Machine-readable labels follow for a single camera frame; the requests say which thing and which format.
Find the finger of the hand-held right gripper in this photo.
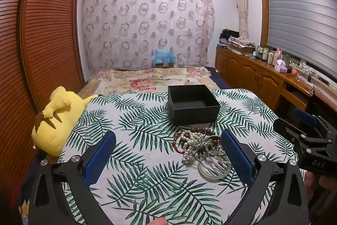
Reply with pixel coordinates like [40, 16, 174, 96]
[273, 117, 316, 146]
[293, 107, 319, 127]

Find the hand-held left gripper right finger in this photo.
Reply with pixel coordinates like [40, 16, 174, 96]
[221, 129, 308, 225]

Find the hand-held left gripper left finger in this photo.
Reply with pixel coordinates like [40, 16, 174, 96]
[28, 131, 117, 225]

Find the silver hair comb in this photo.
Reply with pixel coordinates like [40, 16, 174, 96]
[194, 144, 219, 160]

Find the pearl necklace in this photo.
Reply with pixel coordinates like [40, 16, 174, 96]
[184, 133, 208, 148]

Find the black square box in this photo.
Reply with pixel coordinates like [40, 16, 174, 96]
[168, 84, 221, 127]

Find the person's right hand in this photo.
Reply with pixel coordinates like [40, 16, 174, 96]
[305, 172, 337, 215]

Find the pale jade bangle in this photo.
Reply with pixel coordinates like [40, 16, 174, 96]
[197, 151, 234, 179]

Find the yellow plush toy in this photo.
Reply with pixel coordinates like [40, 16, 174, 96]
[32, 86, 99, 156]

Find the pink tissue box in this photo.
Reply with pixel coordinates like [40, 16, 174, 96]
[273, 58, 292, 74]

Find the long wooden cabinet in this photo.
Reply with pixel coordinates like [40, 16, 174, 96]
[214, 46, 337, 124]

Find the row of cosmetic bottles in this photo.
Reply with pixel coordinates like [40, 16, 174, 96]
[253, 45, 284, 63]

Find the dark blue bedsheet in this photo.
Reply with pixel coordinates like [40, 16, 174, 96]
[205, 66, 233, 90]

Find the floral bed blanket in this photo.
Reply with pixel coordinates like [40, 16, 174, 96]
[78, 67, 221, 97]

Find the stack of folded patterned cloths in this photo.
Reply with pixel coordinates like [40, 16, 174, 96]
[228, 36, 256, 56]

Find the grey window blind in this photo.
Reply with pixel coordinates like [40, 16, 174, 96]
[263, 0, 337, 76]

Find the pile of dark clothes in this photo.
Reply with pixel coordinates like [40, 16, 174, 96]
[218, 28, 240, 48]

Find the blue plastic bag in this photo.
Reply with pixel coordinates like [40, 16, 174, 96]
[152, 49, 176, 68]

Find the cream window curtain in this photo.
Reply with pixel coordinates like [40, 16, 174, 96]
[232, 0, 249, 39]

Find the circle pattern curtain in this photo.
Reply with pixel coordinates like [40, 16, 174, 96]
[79, 0, 216, 76]

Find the wooden slatted wardrobe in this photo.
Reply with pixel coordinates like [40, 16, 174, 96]
[0, 0, 86, 215]

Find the tangle of cables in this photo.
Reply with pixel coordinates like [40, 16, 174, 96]
[290, 62, 331, 87]

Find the wooden bead bracelet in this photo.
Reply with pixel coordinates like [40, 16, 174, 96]
[182, 127, 222, 152]

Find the red braided bracelet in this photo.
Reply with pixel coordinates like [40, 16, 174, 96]
[173, 132, 187, 155]

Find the wooden window frame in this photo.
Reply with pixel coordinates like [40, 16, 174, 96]
[258, 0, 337, 83]

